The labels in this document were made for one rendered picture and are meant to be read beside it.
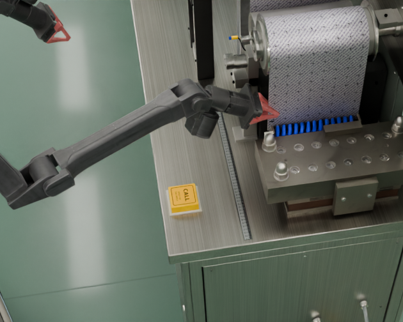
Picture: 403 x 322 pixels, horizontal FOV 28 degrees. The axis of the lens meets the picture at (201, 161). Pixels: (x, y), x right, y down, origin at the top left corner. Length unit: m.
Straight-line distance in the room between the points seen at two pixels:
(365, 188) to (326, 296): 0.43
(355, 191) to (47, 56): 2.21
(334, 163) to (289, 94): 0.20
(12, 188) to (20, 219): 1.44
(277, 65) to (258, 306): 0.70
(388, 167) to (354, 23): 0.35
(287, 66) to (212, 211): 0.42
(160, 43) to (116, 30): 1.48
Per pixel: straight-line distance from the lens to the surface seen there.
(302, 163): 1.96
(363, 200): 2.00
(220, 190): 2.07
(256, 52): 1.89
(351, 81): 1.99
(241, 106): 1.93
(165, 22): 2.55
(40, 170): 1.82
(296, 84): 1.95
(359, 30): 1.91
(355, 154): 1.99
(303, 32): 1.88
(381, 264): 2.20
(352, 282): 2.24
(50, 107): 3.62
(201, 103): 1.85
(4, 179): 1.79
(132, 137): 1.85
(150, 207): 3.18
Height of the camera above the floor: 2.53
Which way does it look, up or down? 50 degrees down
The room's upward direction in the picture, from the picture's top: 3 degrees counter-clockwise
